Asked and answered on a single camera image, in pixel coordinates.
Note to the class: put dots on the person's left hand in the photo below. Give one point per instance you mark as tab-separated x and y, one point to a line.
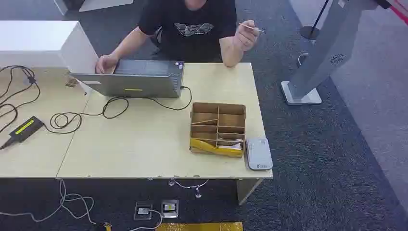
246	36

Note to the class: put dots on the person's right hand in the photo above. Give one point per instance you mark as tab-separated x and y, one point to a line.
105	63

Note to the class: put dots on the pale card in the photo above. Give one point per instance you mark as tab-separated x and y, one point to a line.
253	28

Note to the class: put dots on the grey laptop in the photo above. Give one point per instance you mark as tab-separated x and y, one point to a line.
134	84

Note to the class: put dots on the small brown card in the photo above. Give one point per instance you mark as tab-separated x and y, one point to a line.
71	83

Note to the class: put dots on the person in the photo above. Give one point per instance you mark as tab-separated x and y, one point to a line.
191	41

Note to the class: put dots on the white furniture panel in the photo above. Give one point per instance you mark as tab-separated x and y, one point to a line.
95	3

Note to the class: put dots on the white cabinet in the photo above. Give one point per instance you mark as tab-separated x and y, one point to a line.
35	38

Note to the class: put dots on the grey kiosk stand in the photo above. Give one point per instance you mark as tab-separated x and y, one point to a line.
325	47

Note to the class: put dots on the wooden divided card box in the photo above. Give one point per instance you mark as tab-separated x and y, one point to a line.
231	120

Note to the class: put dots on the black power adapter yellow label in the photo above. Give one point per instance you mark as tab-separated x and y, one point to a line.
25	128

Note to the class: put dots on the white cards stack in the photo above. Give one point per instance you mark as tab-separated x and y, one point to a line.
232	146

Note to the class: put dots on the grey card reader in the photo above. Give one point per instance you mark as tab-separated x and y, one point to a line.
258	154

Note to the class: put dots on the dark floor socket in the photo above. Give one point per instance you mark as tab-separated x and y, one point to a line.
143	211

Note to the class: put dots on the pale desk leg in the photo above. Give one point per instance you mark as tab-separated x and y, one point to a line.
246	189

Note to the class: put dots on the red barrier belt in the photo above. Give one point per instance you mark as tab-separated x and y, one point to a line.
400	13

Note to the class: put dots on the silver floor socket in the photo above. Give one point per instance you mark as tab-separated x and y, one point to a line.
169	208

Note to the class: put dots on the metal under-desk hook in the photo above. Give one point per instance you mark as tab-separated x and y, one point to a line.
197	193

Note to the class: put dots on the yellow floor tape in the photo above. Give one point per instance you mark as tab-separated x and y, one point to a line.
200	227

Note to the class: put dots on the black stanchion post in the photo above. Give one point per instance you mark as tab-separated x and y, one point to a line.
309	32

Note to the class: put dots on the black barrier post head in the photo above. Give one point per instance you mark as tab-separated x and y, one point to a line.
382	3

